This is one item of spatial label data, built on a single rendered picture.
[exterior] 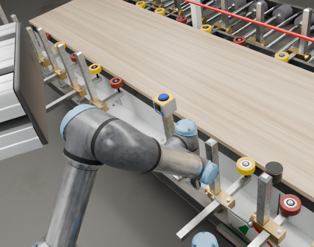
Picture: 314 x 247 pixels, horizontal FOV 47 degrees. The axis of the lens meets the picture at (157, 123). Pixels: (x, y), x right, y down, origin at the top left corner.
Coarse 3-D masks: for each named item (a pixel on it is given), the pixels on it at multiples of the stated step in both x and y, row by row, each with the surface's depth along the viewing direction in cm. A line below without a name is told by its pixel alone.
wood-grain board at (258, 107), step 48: (96, 0) 319; (96, 48) 255; (144, 48) 244; (192, 48) 234; (240, 48) 224; (192, 96) 197; (240, 96) 190; (288, 96) 184; (240, 144) 165; (288, 144) 161
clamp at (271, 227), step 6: (252, 216) 141; (258, 222) 138; (270, 222) 137; (258, 228) 140; (264, 228) 136; (270, 228) 136; (276, 228) 135; (282, 228) 135; (270, 234) 135; (276, 234) 133; (282, 234) 133; (276, 240) 134; (282, 240) 136
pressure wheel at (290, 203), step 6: (282, 198) 140; (288, 198) 140; (294, 198) 139; (282, 204) 138; (288, 204) 138; (294, 204) 138; (300, 204) 137; (282, 210) 138; (288, 210) 136; (294, 210) 135
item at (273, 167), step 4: (268, 164) 124; (272, 164) 124; (276, 164) 124; (280, 164) 123; (268, 168) 123; (272, 168) 123; (276, 168) 122; (280, 168) 122; (272, 172) 122; (276, 172) 121; (280, 172) 121; (272, 184) 124
